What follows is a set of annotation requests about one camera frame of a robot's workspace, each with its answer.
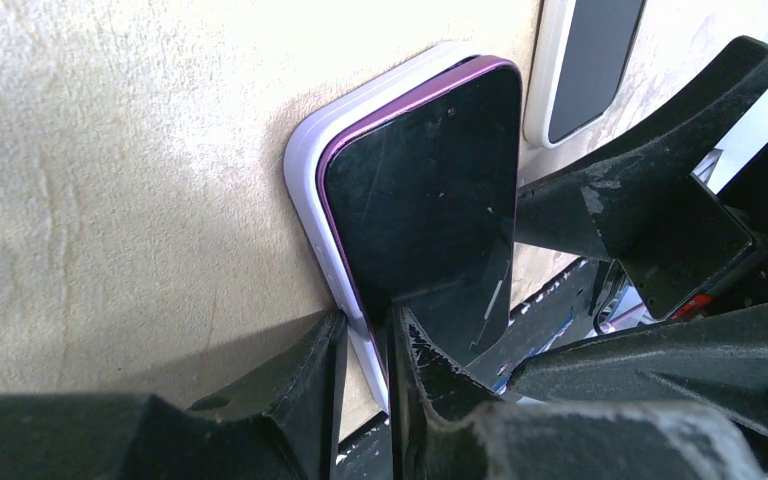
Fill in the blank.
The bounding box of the black phone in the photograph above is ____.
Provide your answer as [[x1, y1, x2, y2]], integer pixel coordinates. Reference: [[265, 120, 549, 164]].
[[548, 0, 645, 146], [317, 55, 522, 365]]

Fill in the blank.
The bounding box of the white phone case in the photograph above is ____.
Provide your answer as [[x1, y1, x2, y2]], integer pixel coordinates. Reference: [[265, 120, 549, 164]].
[[523, 0, 650, 150]]

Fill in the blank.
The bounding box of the purple phone case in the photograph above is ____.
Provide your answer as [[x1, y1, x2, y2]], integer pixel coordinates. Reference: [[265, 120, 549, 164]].
[[283, 41, 481, 412]]

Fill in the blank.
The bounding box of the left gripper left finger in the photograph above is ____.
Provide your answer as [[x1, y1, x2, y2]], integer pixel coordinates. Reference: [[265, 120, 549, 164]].
[[0, 311, 347, 479]]

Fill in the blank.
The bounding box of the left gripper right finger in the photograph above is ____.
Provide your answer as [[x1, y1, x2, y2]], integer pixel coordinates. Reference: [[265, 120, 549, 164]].
[[389, 306, 763, 479]]

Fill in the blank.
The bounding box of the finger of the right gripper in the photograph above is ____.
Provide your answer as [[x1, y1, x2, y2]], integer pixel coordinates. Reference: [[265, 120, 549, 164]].
[[515, 36, 768, 318], [508, 303, 768, 473]]

